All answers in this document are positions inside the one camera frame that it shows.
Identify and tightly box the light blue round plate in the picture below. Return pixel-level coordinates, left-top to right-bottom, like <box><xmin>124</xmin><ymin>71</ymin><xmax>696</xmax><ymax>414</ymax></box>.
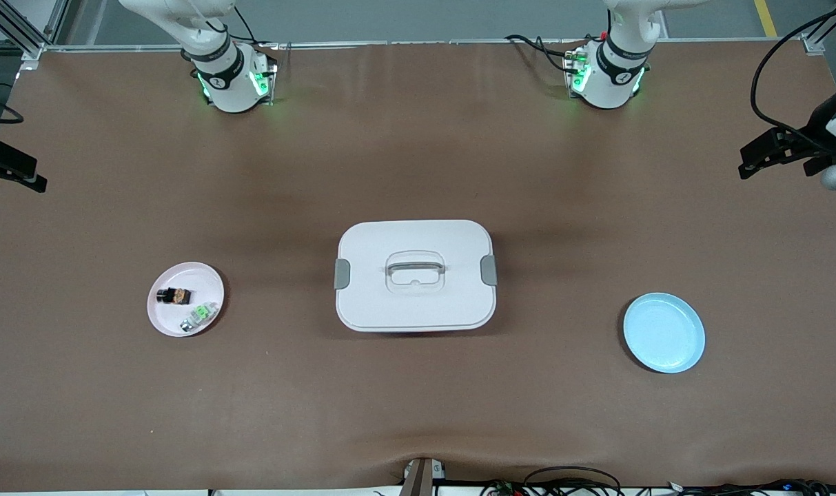
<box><xmin>623</xmin><ymin>293</ymin><xmax>706</xmax><ymax>374</ymax></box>

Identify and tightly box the pink round plate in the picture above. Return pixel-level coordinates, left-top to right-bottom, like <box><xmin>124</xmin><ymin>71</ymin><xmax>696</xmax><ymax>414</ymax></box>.
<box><xmin>147</xmin><ymin>262</ymin><xmax>225</xmax><ymax>338</ymax></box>

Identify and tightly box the white lidded storage box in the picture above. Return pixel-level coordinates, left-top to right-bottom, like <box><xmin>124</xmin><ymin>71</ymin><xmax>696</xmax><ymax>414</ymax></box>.
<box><xmin>334</xmin><ymin>220</ymin><xmax>498</xmax><ymax>333</ymax></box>

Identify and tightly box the brown table mat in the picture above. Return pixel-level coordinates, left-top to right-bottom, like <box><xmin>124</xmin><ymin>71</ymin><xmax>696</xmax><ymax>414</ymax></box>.
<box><xmin>0</xmin><ymin>40</ymin><xmax>836</xmax><ymax>491</ymax></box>

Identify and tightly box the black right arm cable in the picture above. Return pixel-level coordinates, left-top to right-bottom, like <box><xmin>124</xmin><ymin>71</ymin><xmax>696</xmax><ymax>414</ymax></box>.
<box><xmin>0</xmin><ymin>86</ymin><xmax>24</xmax><ymax>125</ymax></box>

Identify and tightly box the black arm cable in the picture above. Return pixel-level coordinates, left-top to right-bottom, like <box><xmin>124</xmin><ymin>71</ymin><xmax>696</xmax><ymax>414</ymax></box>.
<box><xmin>750</xmin><ymin>0</ymin><xmax>836</xmax><ymax>149</ymax></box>
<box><xmin>0</xmin><ymin>86</ymin><xmax>24</xmax><ymax>125</ymax></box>

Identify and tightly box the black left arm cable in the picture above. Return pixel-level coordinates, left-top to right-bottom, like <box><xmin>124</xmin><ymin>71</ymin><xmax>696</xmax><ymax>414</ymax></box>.
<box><xmin>750</xmin><ymin>0</ymin><xmax>836</xmax><ymax>149</ymax></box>

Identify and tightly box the aluminium frame profile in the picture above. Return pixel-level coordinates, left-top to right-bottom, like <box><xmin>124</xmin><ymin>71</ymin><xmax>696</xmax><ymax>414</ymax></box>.
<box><xmin>802</xmin><ymin>0</ymin><xmax>836</xmax><ymax>56</ymax></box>
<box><xmin>0</xmin><ymin>0</ymin><xmax>70</xmax><ymax>63</ymax></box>

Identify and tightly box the green and clear switch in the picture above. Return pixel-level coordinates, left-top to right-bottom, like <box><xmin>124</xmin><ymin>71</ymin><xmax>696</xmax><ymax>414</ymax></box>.
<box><xmin>179</xmin><ymin>302</ymin><xmax>218</xmax><ymax>333</ymax></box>

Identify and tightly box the black right base cable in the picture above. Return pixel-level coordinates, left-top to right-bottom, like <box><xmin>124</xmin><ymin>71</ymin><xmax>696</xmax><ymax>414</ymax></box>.
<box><xmin>211</xmin><ymin>3</ymin><xmax>281</xmax><ymax>50</ymax></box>

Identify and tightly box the black base cable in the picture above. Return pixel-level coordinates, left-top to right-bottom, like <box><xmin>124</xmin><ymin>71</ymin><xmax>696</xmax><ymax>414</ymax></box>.
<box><xmin>505</xmin><ymin>33</ymin><xmax>584</xmax><ymax>75</ymax></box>
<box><xmin>211</xmin><ymin>3</ymin><xmax>281</xmax><ymax>50</ymax></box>

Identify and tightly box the black left base cable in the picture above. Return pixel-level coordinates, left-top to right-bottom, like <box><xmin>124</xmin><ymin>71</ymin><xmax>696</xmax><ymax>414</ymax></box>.
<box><xmin>505</xmin><ymin>33</ymin><xmax>584</xmax><ymax>75</ymax></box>

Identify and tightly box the black cable bundle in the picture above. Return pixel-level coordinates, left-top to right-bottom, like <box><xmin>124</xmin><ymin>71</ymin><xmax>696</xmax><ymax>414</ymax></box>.
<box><xmin>666</xmin><ymin>477</ymin><xmax>836</xmax><ymax>496</ymax></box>

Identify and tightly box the black cable loop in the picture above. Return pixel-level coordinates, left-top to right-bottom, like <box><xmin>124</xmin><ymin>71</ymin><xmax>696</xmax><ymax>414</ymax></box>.
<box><xmin>523</xmin><ymin>466</ymin><xmax>623</xmax><ymax>496</ymax></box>

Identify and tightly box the gray lid handle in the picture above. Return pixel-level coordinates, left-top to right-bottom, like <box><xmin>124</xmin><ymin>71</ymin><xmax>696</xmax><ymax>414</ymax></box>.
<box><xmin>386</xmin><ymin>259</ymin><xmax>446</xmax><ymax>278</ymax></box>

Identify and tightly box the metal table edge rail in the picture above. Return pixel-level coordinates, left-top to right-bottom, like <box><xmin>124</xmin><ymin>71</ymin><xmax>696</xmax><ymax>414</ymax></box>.
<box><xmin>42</xmin><ymin>38</ymin><xmax>804</xmax><ymax>50</ymax></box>

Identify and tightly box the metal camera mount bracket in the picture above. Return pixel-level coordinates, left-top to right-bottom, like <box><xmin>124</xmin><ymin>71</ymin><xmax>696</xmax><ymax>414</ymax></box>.
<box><xmin>402</xmin><ymin>457</ymin><xmax>447</xmax><ymax>496</ymax></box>

